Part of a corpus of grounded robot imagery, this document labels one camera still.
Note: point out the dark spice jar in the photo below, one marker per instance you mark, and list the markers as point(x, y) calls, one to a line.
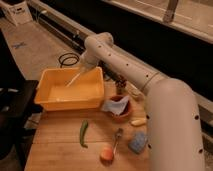
point(120, 84)

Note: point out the metal fork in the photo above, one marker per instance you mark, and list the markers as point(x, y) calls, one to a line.
point(118, 135)

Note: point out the yellow banana piece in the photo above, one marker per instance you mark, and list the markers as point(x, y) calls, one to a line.
point(138, 122)

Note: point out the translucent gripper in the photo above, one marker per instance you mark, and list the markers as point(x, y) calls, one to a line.
point(87, 61)

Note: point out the blue cloth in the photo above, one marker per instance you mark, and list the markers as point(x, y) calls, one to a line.
point(115, 107)

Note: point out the blue sponge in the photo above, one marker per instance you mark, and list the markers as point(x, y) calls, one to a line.
point(138, 142)

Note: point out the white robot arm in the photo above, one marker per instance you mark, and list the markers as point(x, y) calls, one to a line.
point(173, 121)

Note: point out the black chair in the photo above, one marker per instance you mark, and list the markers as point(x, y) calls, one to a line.
point(16, 99)

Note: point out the brown clay bowl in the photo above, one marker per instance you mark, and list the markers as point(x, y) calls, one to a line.
point(125, 115)

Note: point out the yellow plastic tray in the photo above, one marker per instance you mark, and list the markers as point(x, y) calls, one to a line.
point(53, 92)

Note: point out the white cardboard box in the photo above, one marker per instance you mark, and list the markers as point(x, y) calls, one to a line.
point(18, 13)

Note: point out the orange peach fruit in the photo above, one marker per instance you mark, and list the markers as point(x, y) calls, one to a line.
point(107, 154)

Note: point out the green chili pepper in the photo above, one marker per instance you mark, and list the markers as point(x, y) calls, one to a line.
point(83, 129)

